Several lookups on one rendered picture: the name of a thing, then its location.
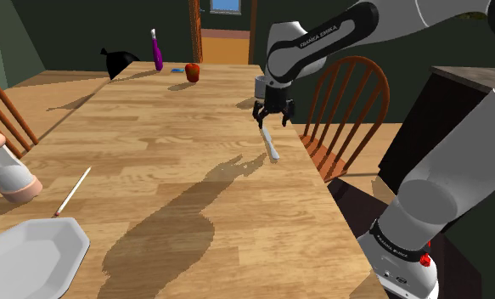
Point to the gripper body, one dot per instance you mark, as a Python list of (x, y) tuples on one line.
[(277, 99)]

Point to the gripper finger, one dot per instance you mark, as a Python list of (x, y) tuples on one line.
[(287, 114), (258, 115)]

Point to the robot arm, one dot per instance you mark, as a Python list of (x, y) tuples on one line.
[(450, 174)]

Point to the white table knife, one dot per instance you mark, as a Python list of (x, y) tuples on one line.
[(270, 145)]

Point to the wooden spindle-back chair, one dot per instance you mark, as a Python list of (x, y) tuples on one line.
[(7, 120), (342, 124)]

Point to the wooden-framed doorway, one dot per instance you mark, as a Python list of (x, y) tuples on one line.
[(225, 45)]

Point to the red bell pepper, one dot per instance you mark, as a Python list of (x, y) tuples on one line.
[(192, 73)]

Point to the wooden table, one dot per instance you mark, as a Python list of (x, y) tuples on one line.
[(181, 136)]

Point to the small blue flat thing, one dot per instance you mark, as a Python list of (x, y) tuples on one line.
[(177, 71)]

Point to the blue window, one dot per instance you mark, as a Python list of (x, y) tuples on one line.
[(225, 5)]

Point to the purple bottle with white neck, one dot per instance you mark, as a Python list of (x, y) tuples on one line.
[(157, 54)]

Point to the dark cabinet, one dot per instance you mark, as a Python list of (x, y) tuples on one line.
[(429, 124)]

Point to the black tied bag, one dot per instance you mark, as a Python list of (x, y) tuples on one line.
[(118, 62)]

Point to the white pencil with red tip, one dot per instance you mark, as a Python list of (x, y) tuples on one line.
[(72, 191)]

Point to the white octagonal plate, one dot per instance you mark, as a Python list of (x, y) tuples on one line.
[(27, 261)]

